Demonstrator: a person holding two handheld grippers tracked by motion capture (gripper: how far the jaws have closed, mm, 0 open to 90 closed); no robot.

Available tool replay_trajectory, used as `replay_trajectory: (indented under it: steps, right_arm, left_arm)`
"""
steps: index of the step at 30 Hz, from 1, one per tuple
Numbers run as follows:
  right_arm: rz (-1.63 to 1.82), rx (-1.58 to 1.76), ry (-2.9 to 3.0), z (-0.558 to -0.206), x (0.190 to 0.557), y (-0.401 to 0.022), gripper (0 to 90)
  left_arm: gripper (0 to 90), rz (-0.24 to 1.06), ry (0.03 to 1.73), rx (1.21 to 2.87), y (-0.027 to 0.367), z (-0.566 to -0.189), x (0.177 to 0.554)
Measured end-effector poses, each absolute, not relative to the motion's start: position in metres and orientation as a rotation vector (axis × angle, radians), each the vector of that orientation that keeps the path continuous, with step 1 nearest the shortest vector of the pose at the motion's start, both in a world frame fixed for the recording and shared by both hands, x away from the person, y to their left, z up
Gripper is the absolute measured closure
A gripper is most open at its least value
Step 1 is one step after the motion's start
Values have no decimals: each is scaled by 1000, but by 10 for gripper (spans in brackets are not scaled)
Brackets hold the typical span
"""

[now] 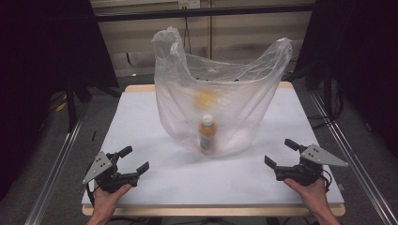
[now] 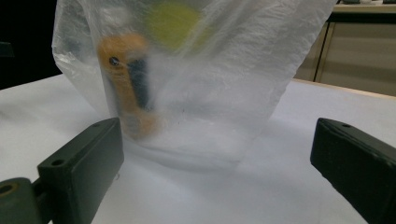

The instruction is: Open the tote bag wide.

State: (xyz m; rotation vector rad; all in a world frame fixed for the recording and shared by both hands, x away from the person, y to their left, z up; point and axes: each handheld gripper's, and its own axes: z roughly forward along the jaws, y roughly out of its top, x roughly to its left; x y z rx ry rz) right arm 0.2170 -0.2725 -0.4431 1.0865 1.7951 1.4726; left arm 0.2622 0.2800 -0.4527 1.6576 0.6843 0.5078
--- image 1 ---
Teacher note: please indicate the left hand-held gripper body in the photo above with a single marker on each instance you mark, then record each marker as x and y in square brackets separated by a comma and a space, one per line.
[106, 176]

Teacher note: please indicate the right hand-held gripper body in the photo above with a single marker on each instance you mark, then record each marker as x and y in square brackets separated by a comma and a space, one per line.
[308, 173]

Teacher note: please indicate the clear plastic bag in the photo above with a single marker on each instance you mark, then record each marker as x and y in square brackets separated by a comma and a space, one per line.
[237, 103]

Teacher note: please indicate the person's right hand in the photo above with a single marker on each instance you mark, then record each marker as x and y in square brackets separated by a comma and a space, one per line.
[314, 197]

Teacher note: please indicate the person's left hand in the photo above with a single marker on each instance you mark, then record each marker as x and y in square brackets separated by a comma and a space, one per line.
[108, 201]

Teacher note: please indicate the white table mat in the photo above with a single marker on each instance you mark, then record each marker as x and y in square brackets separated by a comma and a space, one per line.
[175, 175]

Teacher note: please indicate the small black floor object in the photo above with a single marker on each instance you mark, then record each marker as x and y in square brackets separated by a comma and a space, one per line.
[93, 135]

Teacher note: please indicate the black metal stand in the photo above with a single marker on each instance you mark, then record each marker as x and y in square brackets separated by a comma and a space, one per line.
[71, 106]
[328, 93]

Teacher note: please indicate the orange drink bottle white cap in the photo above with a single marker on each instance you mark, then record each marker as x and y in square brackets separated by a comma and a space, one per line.
[207, 134]

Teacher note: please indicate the yellow floor object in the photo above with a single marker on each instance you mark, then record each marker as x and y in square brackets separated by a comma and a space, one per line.
[61, 106]

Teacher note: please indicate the yellow round item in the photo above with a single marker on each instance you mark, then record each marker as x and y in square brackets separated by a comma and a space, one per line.
[206, 99]

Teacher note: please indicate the black curtain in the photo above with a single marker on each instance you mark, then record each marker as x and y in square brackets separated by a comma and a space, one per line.
[37, 62]
[366, 62]

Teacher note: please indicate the black horizontal bar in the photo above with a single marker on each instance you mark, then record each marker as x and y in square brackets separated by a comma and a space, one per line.
[200, 12]

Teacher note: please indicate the metal floor rail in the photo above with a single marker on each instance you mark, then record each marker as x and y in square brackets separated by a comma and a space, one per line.
[53, 175]
[353, 156]

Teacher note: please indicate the white wall outlet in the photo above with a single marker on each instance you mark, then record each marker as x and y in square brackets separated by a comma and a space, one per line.
[189, 4]

